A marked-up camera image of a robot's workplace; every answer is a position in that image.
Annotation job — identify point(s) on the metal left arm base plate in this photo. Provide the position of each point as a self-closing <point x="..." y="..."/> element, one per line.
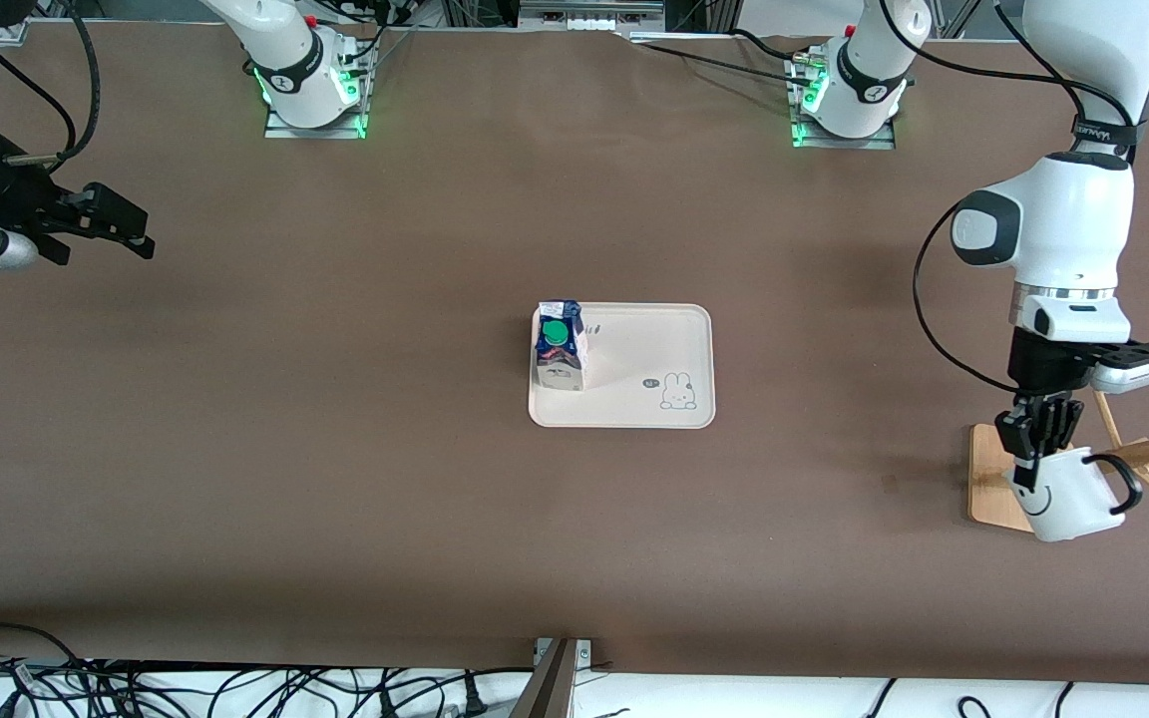
<point x="854" y="143"/>

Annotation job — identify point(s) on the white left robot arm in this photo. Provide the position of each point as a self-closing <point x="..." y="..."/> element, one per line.
<point x="1073" y="219"/>

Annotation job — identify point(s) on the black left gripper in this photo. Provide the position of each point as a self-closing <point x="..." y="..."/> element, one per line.
<point x="1045" y="366"/>

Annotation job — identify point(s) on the blue milk carton green cap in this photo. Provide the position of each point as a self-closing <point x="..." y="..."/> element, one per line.
<point x="560" y="359"/>

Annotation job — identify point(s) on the aluminium profile post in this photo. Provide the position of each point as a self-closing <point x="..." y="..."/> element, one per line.
<point x="555" y="688"/>

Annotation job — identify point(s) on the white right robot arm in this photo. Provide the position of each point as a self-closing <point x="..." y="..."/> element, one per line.
<point x="285" y="50"/>

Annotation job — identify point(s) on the grey metal frame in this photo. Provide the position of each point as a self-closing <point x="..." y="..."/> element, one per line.
<point x="589" y="12"/>

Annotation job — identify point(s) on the white tray with bunny print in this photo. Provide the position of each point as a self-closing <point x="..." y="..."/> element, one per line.
<point x="634" y="349"/>

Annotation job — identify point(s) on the wooden mug stand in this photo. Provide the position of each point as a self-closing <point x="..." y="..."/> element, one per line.
<point x="993" y="479"/>

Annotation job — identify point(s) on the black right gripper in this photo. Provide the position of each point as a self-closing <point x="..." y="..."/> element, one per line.
<point x="18" y="197"/>

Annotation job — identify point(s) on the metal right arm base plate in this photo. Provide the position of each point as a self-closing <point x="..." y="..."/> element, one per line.
<point x="315" y="132"/>

